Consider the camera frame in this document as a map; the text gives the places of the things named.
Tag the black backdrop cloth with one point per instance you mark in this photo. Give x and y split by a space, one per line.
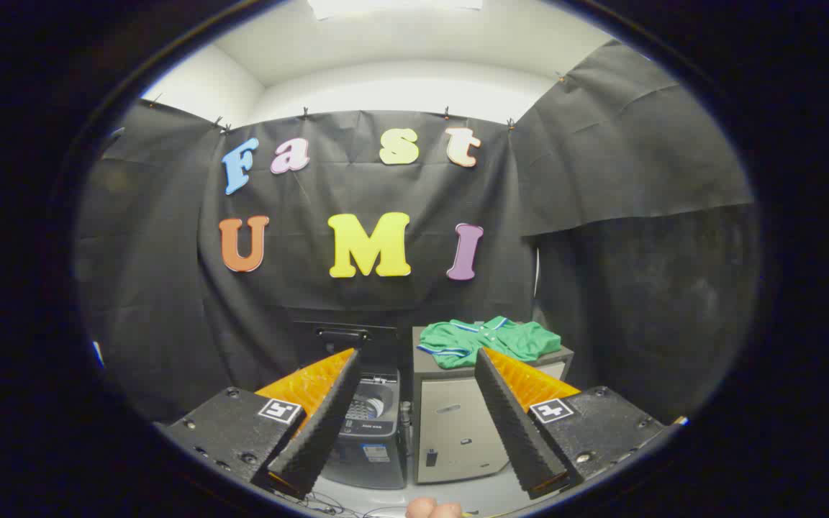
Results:
400 302

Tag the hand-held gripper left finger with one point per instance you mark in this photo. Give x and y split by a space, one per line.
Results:
321 424

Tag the dark washing machine lid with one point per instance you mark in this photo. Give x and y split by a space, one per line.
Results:
378 345

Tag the green polo shirt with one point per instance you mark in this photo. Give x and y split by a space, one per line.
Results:
508 338

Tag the grey washing machine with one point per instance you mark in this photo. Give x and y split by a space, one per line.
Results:
375 453

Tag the grey cabinet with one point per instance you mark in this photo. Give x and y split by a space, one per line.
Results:
458 432

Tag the ceiling light panel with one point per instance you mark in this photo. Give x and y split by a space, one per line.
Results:
393 7

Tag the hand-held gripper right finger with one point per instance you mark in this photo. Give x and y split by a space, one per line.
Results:
515 424

